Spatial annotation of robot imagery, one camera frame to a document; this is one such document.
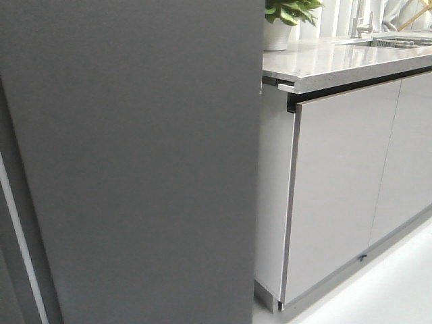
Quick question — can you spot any grey cabinet door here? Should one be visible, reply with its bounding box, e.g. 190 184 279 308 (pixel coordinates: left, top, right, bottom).
369 72 431 245
283 81 402 304

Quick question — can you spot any white plant pot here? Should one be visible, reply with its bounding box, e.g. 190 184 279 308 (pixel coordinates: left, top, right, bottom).
263 20 294 51

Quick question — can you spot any left grey cabinet door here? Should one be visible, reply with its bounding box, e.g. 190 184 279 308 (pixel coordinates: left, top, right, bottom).
283 81 402 304

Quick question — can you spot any dark grey fridge door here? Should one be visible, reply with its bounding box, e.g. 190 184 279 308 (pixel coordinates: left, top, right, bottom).
1 93 63 323
1 1 265 323

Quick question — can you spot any white cabinet side panel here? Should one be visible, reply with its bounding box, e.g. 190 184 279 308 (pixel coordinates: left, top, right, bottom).
254 84 294 301

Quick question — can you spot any steel kitchen sink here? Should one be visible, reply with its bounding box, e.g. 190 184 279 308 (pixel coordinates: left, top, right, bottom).
337 31 432 50

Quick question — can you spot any steel kitchen faucet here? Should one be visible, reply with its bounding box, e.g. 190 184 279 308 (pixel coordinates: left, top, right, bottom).
349 0 373 38

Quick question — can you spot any grey stone countertop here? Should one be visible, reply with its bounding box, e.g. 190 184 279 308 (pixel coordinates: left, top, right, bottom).
262 30 431 95

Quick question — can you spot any right grey cabinet door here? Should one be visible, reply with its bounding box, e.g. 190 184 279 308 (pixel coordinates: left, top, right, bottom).
369 72 431 245

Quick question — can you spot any green potted plant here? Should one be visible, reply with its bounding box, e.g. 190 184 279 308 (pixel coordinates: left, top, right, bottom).
265 0 323 26

